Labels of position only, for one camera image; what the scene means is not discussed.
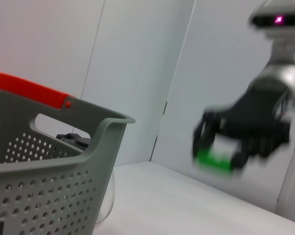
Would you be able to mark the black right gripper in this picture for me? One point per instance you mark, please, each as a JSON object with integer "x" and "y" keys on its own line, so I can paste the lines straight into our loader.
{"x": 257, "y": 107}

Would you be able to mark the green toy brick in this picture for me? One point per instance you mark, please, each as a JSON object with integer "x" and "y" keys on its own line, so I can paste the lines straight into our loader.
{"x": 211, "y": 159}

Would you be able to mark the grey perforated plastic storage bin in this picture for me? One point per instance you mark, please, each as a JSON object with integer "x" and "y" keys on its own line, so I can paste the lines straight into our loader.
{"x": 52, "y": 176}

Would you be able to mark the clear glass teapot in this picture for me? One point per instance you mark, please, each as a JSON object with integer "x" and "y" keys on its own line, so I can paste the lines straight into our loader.
{"x": 111, "y": 195}

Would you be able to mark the black lid with steel strainer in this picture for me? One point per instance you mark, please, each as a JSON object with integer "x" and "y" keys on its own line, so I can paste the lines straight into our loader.
{"x": 75, "y": 140}

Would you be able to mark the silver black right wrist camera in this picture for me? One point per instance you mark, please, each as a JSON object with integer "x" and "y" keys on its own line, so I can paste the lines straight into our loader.
{"x": 277, "y": 17}

